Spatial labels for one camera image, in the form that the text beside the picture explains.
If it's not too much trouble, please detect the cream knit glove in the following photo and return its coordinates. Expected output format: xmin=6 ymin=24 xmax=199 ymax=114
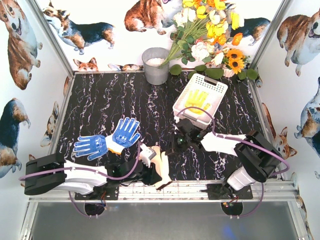
xmin=151 ymin=145 xmax=172 ymax=191

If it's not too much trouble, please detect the yellow coated work glove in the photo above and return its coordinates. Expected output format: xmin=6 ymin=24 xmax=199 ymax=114
xmin=184 ymin=89 xmax=212 ymax=115

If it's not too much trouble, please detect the white plastic storage basket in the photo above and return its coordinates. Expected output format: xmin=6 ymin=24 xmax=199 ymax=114
xmin=172 ymin=73 xmax=228 ymax=129

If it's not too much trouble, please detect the blue dotted glove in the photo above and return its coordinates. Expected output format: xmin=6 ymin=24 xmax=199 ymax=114
xmin=72 ymin=134 xmax=108 ymax=161
xmin=105 ymin=117 xmax=141 ymax=155

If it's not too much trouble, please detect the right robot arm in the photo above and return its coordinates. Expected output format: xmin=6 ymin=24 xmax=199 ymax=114
xmin=165 ymin=118 xmax=285 ymax=191

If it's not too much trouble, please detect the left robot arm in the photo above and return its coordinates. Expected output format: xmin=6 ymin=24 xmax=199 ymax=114
xmin=21 ymin=153 xmax=162 ymax=196

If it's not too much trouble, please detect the grey metal bucket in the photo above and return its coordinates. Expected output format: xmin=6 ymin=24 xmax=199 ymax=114
xmin=141 ymin=47 xmax=169 ymax=86

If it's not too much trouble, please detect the sunflower pot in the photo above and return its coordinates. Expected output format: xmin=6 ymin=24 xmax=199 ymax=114
xmin=221 ymin=48 xmax=251 ymax=78

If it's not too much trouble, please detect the artificial flower bouquet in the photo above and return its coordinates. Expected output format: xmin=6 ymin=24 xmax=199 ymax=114
xmin=162 ymin=0 xmax=245 ymax=66

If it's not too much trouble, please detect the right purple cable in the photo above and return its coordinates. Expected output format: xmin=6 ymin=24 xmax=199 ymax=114
xmin=176 ymin=106 xmax=290 ymax=217

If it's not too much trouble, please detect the purple cable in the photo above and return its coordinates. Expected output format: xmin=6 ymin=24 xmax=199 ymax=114
xmin=18 ymin=141 xmax=142 ymax=218
xmin=176 ymin=106 xmax=290 ymax=217

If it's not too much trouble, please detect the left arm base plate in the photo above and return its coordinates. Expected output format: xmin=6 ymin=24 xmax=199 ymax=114
xmin=74 ymin=185 xmax=119 ymax=201

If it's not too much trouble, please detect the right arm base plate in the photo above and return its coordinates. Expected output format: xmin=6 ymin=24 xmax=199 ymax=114
xmin=200 ymin=183 xmax=253 ymax=200

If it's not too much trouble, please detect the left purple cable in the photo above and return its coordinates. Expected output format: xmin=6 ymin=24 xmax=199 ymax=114
xmin=18 ymin=141 xmax=142 ymax=218

